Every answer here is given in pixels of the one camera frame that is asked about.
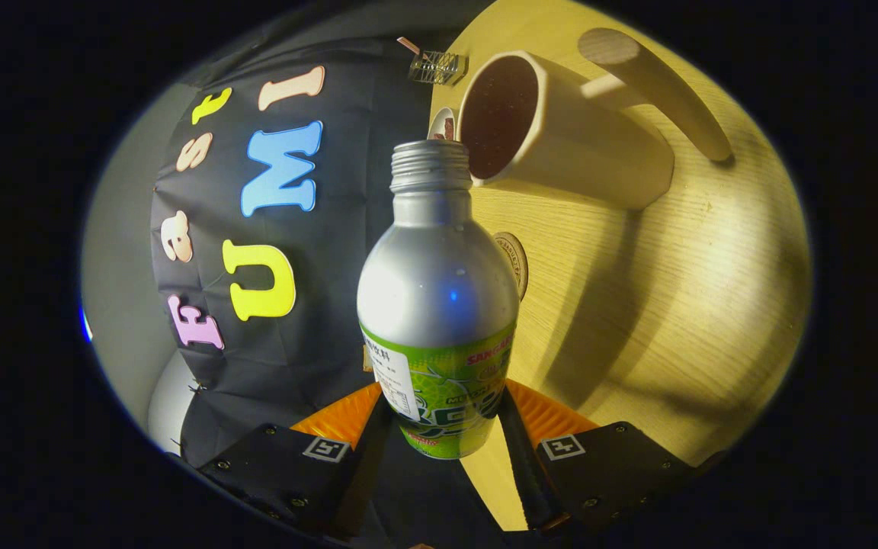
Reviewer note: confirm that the pink spoon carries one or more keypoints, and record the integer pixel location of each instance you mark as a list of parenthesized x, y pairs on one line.
[(411, 46)]

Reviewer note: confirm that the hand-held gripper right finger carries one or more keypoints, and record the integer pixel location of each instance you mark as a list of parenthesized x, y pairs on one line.
[(614, 469)]

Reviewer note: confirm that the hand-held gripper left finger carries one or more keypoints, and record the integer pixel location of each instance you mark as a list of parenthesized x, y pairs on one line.
[(279, 473)]

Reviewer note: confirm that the black backdrop cloth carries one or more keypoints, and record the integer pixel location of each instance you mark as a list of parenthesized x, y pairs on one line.
[(332, 229)]

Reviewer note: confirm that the silver juice bottle green label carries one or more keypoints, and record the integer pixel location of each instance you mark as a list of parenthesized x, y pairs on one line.
[(439, 290)]

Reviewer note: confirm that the wooden table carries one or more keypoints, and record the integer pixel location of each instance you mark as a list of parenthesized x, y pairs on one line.
[(675, 305)]

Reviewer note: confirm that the round brown coaster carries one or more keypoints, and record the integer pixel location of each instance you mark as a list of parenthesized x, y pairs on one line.
[(517, 263)]

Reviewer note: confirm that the white round plate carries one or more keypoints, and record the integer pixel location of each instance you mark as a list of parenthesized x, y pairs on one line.
[(439, 122)]

